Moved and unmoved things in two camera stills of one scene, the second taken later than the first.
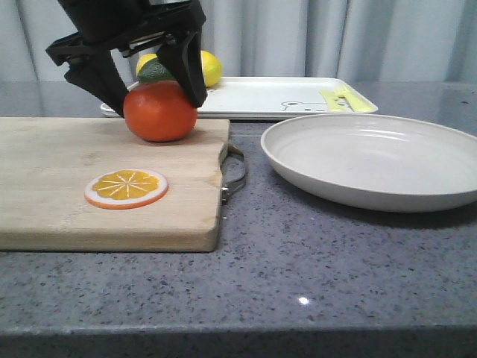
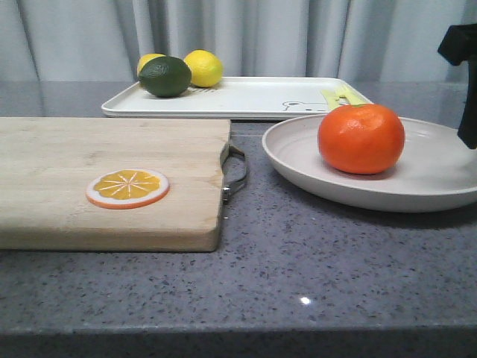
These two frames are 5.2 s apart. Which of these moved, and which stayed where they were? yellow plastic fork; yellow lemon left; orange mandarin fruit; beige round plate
Moved: orange mandarin fruit
Stayed: beige round plate; yellow lemon left; yellow plastic fork
